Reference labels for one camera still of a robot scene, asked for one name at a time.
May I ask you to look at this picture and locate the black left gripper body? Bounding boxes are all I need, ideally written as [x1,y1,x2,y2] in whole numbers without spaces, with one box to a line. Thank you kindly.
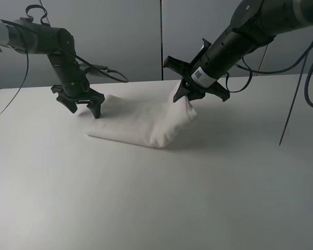
[51,78,105,104]

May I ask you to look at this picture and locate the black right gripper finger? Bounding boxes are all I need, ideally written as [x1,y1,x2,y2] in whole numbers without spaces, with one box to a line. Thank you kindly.
[173,80,192,103]
[187,91,206,101]

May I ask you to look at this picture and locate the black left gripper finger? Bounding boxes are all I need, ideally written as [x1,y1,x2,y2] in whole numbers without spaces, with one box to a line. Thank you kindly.
[56,97,78,114]
[87,101,103,119]

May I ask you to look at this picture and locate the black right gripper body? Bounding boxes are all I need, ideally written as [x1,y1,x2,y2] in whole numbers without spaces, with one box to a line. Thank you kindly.
[164,39,230,101]

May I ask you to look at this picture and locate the white towel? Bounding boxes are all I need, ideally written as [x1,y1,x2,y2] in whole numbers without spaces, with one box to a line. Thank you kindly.
[86,82,197,148]

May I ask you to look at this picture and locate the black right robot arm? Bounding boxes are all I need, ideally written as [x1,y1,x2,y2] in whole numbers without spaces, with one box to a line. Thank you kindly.
[163,1,313,102]

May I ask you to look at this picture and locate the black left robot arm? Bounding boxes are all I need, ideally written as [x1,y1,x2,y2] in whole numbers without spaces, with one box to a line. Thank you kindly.
[0,15,105,119]

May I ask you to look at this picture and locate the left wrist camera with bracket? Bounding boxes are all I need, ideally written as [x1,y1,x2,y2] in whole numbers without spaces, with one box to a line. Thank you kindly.
[79,63,116,77]

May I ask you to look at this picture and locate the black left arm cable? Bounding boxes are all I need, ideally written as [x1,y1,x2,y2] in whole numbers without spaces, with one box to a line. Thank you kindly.
[0,5,130,114]

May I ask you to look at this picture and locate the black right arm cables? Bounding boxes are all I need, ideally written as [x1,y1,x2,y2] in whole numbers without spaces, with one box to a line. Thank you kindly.
[225,23,313,145]

